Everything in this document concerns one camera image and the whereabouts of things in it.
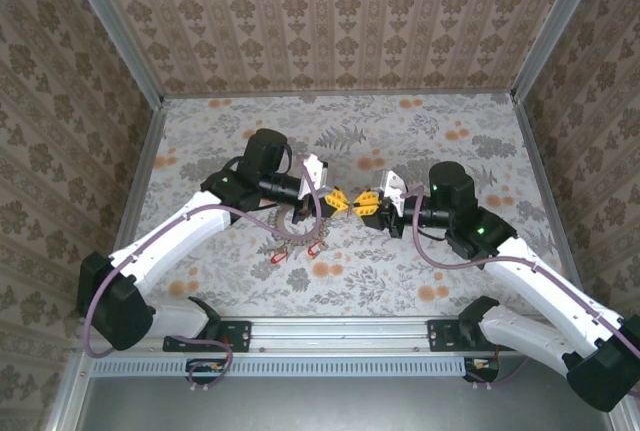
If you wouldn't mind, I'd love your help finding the floral patterned table cover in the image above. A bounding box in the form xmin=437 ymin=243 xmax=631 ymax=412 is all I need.
xmin=115 ymin=94 xmax=584 ymax=321

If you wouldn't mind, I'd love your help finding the aluminium table side bar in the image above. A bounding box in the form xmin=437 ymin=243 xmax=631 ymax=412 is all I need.
xmin=509 ymin=95 xmax=584 ymax=287
xmin=107 ymin=103 xmax=169 ymax=302

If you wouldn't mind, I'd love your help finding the aluminium table end bar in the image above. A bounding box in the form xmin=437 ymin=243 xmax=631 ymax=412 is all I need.
xmin=162 ymin=89 xmax=516 ymax=100

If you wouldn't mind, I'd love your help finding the grey metal sheet panel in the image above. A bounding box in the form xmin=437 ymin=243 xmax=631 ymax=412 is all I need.
xmin=74 ymin=374 xmax=619 ymax=431

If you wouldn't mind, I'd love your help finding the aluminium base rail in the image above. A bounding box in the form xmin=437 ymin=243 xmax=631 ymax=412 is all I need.
xmin=149 ymin=316 xmax=521 ymax=355

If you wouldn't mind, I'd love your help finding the grey slotted cable duct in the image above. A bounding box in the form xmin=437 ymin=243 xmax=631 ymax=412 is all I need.
xmin=89 ymin=356 xmax=469 ymax=377

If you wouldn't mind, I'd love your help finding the purple cable loop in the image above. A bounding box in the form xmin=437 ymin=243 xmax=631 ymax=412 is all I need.
xmin=169 ymin=336 xmax=235 ymax=393
xmin=464 ymin=345 xmax=534 ymax=388

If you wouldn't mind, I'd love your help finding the black controller board with wires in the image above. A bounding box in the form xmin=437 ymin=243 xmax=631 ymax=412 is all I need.
xmin=464 ymin=356 xmax=501 ymax=383
xmin=185 ymin=358 xmax=226 ymax=385

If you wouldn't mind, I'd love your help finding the aluminium frame post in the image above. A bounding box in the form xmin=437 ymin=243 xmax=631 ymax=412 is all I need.
xmin=58 ymin=0 xmax=166 ymax=108
xmin=509 ymin=0 xmax=610 ymax=102

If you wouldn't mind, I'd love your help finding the aluminium frame bar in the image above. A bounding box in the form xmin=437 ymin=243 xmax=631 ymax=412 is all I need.
xmin=44 ymin=354 xmax=92 ymax=431
xmin=607 ymin=408 xmax=640 ymax=431

